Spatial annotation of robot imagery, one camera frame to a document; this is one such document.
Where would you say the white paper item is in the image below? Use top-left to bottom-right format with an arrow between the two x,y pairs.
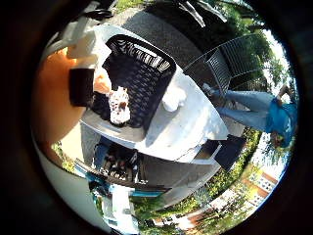
108,86 -> 131,126

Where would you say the black woven plastic basket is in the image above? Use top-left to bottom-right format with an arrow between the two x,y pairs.
91,33 -> 178,129

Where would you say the black equipment under table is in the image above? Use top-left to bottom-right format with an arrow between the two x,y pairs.
94,145 -> 148,184

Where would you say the blue and black slatted bench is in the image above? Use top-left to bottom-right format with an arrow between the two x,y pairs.
73,158 -> 172,199

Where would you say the black metal mesh chair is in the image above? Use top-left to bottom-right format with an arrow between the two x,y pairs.
182,32 -> 272,99

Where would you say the black box beside table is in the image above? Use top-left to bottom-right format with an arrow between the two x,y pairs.
213,134 -> 247,171

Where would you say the person in blue shirt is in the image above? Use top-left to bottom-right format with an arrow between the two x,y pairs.
201,82 -> 299,150

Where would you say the orange and white building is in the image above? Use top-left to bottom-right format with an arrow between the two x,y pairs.
153,170 -> 278,229

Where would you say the light metal frame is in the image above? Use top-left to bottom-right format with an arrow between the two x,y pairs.
177,0 -> 229,28

